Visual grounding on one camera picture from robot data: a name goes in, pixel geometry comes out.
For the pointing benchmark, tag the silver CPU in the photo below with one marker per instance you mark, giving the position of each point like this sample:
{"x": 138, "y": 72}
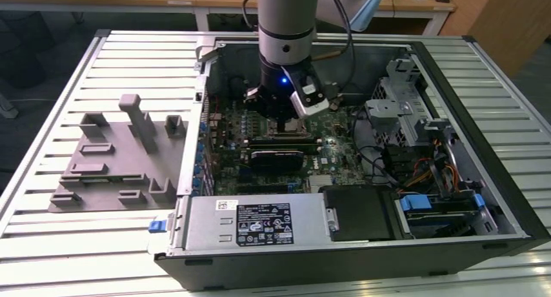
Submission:
{"x": 302, "y": 126}

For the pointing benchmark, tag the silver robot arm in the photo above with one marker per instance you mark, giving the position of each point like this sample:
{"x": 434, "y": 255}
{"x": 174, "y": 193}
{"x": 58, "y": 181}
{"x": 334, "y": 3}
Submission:
{"x": 286, "y": 29}

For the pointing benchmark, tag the CPU socket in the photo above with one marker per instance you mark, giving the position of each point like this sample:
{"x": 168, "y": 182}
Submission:
{"x": 289, "y": 136}

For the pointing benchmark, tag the black RAM slot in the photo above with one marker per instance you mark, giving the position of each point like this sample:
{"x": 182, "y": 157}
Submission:
{"x": 279, "y": 148}
{"x": 279, "y": 141}

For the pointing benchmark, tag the black expansion card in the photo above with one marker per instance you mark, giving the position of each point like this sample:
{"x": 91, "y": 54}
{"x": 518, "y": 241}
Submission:
{"x": 275, "y": 161}

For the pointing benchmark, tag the green motherboard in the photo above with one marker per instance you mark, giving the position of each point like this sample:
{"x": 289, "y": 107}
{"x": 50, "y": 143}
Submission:
{"x": 345, "y": 161}

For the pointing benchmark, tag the silver drive cage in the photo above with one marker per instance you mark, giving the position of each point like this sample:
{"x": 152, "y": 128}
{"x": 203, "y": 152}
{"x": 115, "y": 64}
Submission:
{"x": 387, "y": 109}

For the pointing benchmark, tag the silver heat sink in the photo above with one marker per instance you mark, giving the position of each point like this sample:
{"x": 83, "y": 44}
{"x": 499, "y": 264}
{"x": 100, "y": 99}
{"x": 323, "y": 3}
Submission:
{"x": 321, "y": 181}

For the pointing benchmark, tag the grey parts rack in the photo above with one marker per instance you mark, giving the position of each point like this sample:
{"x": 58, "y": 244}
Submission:
{"x": 124, "y": 161}

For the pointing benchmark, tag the black plastic shroud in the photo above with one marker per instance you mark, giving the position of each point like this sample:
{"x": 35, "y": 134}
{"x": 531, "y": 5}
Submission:
{"x": 357, "y": 213}

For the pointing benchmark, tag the silver power supply unit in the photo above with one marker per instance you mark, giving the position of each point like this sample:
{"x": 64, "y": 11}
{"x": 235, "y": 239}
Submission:
{"x": 207, "y": 226}

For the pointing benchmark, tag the green RAM stick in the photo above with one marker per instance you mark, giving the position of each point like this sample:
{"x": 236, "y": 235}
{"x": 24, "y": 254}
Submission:
{"x": 103, "y": 180}

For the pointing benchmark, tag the blue disk carrier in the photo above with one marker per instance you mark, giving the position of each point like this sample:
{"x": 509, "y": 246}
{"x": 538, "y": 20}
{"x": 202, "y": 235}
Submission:
{"x": 415, "y": 202}

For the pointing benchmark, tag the blue case latch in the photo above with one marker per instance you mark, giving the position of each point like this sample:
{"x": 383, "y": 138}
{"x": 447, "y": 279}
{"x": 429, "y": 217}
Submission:
{"x": 155, "y": 226}

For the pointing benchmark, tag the black PC case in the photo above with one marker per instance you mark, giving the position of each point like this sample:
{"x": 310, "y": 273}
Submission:
{"x": 302, "y": 271}

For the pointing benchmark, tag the black disk drive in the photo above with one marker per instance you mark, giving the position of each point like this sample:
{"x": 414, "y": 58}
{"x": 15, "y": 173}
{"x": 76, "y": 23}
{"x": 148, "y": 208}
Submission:
{"x": 439, "y": 222}

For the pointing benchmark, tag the blue plastic drive clip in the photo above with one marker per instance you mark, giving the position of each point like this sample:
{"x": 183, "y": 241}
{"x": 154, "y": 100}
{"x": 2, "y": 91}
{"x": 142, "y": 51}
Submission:
{"x": 478, "y": 201}

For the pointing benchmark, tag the wooden cabinet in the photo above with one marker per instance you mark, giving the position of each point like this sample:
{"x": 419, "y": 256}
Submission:
{"x": 507, "y": 26}

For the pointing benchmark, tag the black office chair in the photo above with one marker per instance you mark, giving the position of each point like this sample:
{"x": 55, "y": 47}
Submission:
{"x": 22, "y": 45}

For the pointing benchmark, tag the pale chair base leg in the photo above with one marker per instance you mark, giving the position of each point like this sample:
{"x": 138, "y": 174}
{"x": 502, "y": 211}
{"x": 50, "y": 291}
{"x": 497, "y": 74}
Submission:
{"x": 6, "y": 106}

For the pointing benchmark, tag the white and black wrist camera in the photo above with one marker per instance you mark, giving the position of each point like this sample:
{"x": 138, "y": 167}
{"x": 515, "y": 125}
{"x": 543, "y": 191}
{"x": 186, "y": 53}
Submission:
{"x": 317, "y": 108}

